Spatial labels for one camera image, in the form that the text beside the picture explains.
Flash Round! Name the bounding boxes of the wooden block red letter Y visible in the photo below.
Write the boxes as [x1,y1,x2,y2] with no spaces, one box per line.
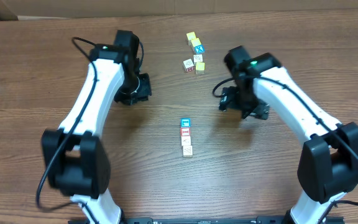
[180,118,191,128]

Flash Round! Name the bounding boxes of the wooden block red letter I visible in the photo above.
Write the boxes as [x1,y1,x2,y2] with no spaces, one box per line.
[180,128,191,136]

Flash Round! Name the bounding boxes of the wooden block red apple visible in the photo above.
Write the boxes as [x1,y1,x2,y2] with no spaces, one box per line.
[181,136,191,146]

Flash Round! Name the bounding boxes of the wooden block green side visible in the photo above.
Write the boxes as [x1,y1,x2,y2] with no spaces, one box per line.
[182,146,193,157]

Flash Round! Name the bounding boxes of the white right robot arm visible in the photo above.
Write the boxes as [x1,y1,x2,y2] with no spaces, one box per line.
[219,46,358,223]

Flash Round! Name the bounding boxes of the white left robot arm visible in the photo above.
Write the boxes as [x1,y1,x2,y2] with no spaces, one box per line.
[35,30,152,224]

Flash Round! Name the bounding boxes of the wooden block yellow top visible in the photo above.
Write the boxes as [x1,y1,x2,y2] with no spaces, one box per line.
[195,62,205,75]

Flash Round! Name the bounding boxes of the wooden block red letter M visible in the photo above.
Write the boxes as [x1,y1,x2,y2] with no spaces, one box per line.
[183,58,195,73]

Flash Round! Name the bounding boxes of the plain wooden picture block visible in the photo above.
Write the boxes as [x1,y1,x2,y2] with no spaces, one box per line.
[193,54,203,64]

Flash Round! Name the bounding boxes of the wooden block blue X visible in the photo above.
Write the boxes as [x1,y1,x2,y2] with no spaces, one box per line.
[191,38,205,54]

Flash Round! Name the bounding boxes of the far yellow wooden block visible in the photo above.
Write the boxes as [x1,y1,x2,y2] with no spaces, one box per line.
[186,32,196,45]

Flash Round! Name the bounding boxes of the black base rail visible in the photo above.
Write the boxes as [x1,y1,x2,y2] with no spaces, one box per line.
[68,215,345,224]

